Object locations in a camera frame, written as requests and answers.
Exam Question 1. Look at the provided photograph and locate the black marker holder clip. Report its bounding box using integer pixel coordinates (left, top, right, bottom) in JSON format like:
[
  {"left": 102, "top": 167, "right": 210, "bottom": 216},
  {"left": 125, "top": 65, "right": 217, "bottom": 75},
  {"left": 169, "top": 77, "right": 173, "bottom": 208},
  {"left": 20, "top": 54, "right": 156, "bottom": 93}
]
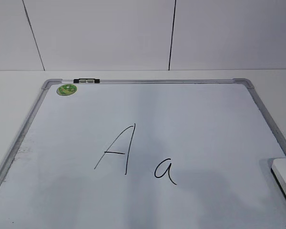
[{"left": 73, "top": 78, "right": 100, "bottom": 83}]

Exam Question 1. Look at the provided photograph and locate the green round sticker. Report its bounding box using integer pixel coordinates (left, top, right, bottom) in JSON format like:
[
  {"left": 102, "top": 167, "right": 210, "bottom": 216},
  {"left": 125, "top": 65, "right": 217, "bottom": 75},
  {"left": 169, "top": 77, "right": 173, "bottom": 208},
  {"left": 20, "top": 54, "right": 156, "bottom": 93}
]
[{"left": 56, "top": 84, "right": 77, "bottom": 96}]

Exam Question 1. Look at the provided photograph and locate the white whiteboard with aluminium frame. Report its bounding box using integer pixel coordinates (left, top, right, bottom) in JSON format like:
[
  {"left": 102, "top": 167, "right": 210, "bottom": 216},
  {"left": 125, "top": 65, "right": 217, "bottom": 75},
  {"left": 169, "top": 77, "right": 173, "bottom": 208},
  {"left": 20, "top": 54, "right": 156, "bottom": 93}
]
[{"left": 0, "top": 83, "right": 286, "bottom": 229}]

